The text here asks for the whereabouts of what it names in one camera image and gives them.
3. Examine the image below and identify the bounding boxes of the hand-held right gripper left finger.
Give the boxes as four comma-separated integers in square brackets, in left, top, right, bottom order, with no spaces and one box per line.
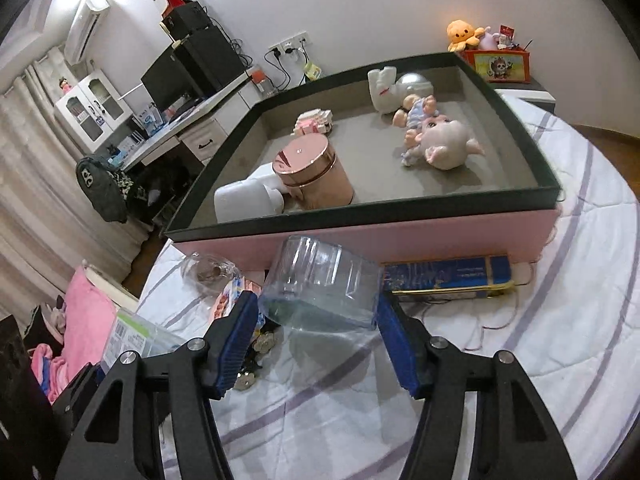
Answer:
[54,291,260,480]

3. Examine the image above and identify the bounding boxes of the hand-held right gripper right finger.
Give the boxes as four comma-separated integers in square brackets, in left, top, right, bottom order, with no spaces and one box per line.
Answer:
[376,292,579,480]

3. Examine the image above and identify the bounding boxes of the clear plastic jar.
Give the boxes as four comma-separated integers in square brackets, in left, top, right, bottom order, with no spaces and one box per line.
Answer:
[258,235,385,334]

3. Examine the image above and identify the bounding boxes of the white soap dispenser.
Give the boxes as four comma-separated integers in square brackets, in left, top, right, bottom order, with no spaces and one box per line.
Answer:
[214,167,287,222]

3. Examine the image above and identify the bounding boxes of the large pink box dark rim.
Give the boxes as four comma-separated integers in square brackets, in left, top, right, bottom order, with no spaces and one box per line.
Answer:
[161,51,561,274]

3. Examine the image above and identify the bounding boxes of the rose gold round tin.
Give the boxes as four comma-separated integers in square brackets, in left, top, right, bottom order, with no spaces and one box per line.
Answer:
[271,136,356,211]

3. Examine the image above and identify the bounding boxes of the pink pig doll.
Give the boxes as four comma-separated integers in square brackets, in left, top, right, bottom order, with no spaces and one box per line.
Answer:
[391,94,487,170]

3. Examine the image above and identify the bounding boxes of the pink building block toy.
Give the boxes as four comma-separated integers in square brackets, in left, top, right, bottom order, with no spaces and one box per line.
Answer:
[292,109,335,136]

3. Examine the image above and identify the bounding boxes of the white astronaut figure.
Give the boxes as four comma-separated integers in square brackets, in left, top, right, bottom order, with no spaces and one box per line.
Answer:
[367,66,435,114]

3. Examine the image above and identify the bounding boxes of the clear glass bottle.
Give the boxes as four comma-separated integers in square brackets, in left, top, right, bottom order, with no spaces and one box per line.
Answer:
[180,253,241,297]

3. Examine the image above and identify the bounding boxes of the blue gold tin box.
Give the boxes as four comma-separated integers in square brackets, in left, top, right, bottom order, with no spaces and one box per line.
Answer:
[382,255,516,304]

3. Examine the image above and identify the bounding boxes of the clear plastic box white label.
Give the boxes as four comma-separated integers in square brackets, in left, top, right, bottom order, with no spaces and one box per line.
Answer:
[100,308,189,374]

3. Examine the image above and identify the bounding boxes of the pink pillow blanket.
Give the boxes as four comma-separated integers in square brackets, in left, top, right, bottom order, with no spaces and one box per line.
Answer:
[30,265,119,404]

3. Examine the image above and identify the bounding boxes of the black office chair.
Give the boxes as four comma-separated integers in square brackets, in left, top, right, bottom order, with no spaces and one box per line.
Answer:
[125,160,201,233]

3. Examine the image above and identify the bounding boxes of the white desk with drawers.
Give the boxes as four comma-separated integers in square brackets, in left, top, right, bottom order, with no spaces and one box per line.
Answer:
[120,80,253,166]

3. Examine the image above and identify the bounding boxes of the beige curtain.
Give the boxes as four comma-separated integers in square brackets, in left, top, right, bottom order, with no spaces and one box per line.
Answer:
[0,45,151,311]

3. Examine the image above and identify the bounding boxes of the black printed jacket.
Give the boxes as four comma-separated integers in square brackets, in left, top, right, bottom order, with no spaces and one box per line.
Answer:
[75,156,132,224]

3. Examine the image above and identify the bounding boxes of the blue white box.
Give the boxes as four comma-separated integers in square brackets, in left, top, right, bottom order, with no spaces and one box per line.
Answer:
[140,105,166,134]

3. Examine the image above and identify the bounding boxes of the red grey thermos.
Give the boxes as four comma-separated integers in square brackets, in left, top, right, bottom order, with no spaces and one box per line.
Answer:
[250,67,276,98]

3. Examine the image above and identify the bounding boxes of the black computer monitor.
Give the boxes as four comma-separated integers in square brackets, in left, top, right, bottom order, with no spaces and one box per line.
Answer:
[140,50,206,111]

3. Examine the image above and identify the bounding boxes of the white glass-door cabinet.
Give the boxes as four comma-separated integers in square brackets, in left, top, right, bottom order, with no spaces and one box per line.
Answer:
[54,71,133,154]

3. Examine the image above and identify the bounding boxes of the black speakers stack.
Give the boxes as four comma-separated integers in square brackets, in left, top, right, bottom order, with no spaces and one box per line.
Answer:
[172,25,248,92]

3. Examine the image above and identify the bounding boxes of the orange printed toy box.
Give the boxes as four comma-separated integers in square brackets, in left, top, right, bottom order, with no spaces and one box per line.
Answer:
[460,49,533,85]

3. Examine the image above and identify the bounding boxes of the orange octopus plush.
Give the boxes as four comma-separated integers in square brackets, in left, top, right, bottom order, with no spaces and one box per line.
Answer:
[446,20,485,53]

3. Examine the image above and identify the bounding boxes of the purple plush toy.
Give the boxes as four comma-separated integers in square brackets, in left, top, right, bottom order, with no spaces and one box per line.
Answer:
[475,27,501,51]

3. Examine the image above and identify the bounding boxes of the black speaker box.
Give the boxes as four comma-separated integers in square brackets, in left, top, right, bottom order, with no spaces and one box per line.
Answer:
[161,2,211,41]

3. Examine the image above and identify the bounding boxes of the white air conditioner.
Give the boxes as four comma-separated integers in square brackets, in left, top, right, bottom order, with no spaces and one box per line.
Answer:
[64,0,111,65]

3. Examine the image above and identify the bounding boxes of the white wooden bed frame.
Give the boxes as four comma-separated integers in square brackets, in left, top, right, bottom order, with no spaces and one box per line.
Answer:
[82,259,141,311]

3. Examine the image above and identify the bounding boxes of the black power cables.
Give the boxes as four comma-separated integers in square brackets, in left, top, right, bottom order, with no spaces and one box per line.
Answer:
[227,35,311,94]

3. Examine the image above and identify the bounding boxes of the white wall socket strip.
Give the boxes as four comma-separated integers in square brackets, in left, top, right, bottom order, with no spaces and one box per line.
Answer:
[267,32,308,56]

